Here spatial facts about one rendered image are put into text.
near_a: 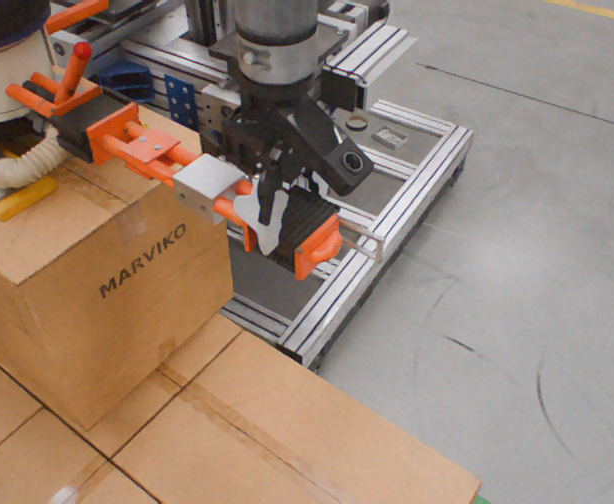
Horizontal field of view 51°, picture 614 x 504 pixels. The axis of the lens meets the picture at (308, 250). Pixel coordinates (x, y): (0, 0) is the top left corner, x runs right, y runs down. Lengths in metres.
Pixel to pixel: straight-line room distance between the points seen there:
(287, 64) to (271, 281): 1.47
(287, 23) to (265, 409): 0.94
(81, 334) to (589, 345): 1.68
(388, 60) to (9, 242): 0.96
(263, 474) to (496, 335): 1.16
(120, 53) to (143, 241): 0.76
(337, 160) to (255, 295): 1.39
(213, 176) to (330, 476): 0.70
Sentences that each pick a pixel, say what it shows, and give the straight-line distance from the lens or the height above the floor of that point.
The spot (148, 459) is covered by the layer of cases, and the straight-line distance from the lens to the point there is 1.36.
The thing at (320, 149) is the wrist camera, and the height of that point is 1.35.
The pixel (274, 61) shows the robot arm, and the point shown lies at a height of 1.43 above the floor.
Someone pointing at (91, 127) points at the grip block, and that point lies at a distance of 0.91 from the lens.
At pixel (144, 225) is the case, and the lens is 1.07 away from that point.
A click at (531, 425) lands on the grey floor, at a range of 2.09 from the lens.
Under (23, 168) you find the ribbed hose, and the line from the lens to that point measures 1.01.
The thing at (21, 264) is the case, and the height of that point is 1.07.
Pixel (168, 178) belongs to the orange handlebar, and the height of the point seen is 1.21.
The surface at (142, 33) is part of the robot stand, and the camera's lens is 1.76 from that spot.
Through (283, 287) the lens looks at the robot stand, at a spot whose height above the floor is 0.21.
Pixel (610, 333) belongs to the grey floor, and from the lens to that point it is 2.38.
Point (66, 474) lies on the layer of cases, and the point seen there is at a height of 0.54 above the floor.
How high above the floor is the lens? 1.73
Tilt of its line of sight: 46 degrees down
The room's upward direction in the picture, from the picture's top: straight up
